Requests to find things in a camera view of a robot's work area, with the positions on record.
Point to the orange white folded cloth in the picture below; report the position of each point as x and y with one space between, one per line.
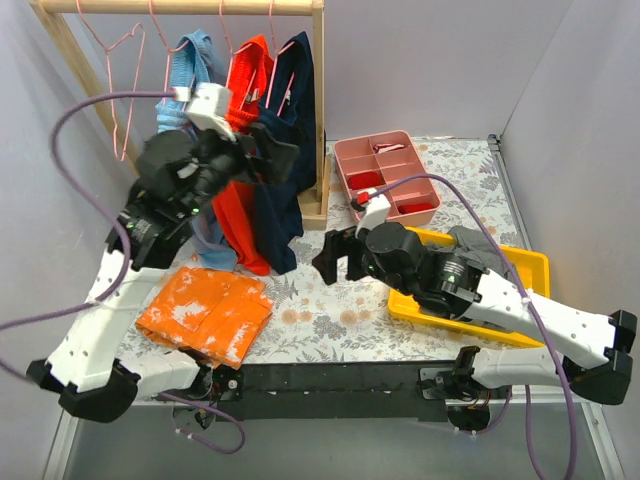
217 314

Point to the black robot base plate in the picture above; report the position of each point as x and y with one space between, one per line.
421 390

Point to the wooden clothes rack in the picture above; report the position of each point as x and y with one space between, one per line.
314 201

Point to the red white cloth in organizer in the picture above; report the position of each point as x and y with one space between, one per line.
387 147

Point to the pink divided organizer box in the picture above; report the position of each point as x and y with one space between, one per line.
355 155

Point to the pink hanger with orange shorts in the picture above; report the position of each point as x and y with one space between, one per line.
250 91

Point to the grey shorts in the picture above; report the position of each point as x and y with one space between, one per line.
473 245

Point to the orange hanging shorts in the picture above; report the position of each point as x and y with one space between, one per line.
233 208

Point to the navy blue hanging shorts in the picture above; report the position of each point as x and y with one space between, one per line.
288 111

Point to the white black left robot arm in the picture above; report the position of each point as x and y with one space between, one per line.
178 177

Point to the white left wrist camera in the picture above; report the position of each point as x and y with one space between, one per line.
206 107

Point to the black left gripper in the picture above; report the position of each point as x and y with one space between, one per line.
255 153

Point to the red cloth front compartment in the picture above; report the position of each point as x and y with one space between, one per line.
406 209

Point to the yellow plastic tray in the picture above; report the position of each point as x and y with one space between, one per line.
534 271

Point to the floral table mat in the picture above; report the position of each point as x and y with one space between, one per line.
349 321

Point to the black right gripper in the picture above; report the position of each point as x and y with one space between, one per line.
350 255

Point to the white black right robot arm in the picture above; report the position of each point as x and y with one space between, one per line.
589 353

